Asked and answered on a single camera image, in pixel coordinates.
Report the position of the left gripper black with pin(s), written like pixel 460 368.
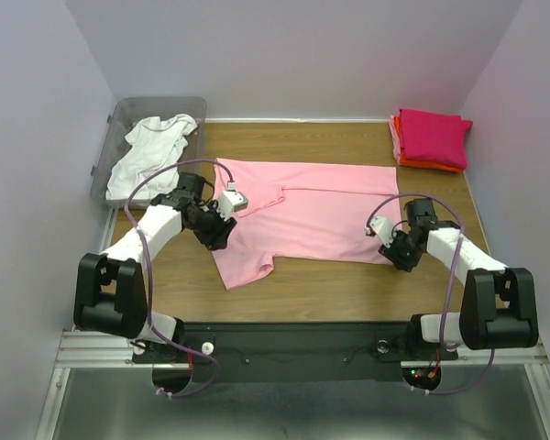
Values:
pixel 218 238

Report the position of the aluminium frame rail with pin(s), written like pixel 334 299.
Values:
pixel 78 350

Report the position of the orange folded t-shirt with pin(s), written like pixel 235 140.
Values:
pixel 431 165

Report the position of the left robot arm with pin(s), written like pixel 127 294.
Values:
pixel 114 288

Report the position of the white t-shirt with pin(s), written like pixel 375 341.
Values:
pixel 154 144

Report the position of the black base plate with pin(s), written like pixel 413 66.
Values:
pixel 328 351

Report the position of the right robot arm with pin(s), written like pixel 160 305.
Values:
pixel 488 305

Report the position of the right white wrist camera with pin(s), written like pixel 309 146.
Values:
pixel 382 228

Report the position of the clear plastic bin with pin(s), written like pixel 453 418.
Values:
pixel 126 114

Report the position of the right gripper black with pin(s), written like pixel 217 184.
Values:
pixel 399 261

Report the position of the pale pink folded t-shirt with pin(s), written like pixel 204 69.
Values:
pixel 396 136

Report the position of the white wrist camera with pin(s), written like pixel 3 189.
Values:
pixel 230 201
pixel 382 228

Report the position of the magenta folded t-shirt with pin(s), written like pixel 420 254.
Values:
pixel 434 137

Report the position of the light pink t-shirt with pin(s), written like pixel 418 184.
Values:
pixel 302 211

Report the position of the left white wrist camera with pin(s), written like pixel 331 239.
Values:
pixel 230 201

